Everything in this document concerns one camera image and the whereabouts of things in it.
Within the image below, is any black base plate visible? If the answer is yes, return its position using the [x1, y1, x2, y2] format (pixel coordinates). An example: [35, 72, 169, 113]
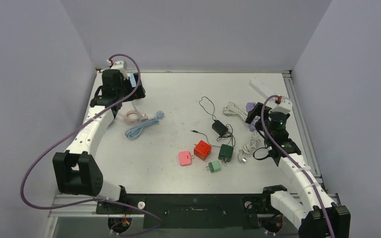
[96, 194, 284, 232]

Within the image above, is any pink cable coil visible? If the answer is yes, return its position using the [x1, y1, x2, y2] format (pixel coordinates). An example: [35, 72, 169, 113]
[121, 110, 149, 124]

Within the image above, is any red pink plug adapter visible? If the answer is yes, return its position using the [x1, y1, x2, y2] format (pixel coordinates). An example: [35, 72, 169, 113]
[193, 140, 212, 161]

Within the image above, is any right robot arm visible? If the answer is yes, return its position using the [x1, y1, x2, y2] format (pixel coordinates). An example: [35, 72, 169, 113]
[245, 101, 351, 238]

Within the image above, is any aluminium table frame rail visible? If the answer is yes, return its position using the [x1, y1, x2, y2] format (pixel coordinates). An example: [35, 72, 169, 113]
[277, 70, 339, 221]

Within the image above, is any light green charger plug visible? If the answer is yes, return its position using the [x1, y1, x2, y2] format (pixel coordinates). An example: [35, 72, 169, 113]
[206, 161, 221, 173]

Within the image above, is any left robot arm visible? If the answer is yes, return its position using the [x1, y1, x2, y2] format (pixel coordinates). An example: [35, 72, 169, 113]
[53, 69, 144, 213]

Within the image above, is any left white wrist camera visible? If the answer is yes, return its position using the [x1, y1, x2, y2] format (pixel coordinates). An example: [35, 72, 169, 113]
[107, 59, 129, 78]

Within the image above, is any light blue power strip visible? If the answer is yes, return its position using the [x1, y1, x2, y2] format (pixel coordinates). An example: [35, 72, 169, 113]
[129, 73, 137, 88]

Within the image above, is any black power adapter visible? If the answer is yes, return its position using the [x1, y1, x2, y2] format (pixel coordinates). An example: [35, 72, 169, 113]
[211, 120, 229, 137]

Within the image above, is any white power strip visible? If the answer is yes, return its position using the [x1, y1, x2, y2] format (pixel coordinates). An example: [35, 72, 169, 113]
[249, 80, 278, 99]

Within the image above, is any light blue coiled cord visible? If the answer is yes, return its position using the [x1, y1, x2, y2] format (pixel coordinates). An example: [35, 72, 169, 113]
[125, 111, 165, 141]

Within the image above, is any white cord of purple strip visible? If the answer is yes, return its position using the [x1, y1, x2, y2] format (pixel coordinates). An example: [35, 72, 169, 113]
[237, 133, 263, 164]

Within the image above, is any purple USB power strip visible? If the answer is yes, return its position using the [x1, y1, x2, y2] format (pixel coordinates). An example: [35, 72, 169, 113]
[245, 102, 260, 132]

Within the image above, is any dark green cube socket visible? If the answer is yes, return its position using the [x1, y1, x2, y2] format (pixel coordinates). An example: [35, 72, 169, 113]
[218, 144, 234, 163]

